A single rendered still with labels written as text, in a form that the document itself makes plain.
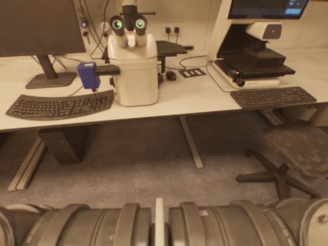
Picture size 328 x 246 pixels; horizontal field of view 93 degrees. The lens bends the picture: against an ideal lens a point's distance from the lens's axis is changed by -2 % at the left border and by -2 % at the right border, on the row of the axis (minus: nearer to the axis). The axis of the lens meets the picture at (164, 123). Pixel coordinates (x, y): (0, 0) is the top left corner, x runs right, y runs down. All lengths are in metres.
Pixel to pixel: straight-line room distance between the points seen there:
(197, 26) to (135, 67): 0.94
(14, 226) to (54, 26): 0.87
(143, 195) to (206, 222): 1.10
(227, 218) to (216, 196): 1.12
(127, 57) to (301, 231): 0.66
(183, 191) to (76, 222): 1.13
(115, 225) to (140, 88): 0.58
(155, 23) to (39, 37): 0.80
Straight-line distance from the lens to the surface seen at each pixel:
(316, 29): 2.20
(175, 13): 1.47
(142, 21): 0.61
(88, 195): 1.43
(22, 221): 0.30
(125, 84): 0.72
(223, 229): 0.25
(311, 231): 0.28
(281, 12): 1.20
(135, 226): 0.24
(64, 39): 1.01
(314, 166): 1.19
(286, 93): 1.08
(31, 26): 1.06
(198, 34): 1.55
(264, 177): 1.48
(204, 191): 1.37
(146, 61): 0.68
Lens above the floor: 1.20
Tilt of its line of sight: 42 degrees down
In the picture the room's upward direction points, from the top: 1 degrees clockwise
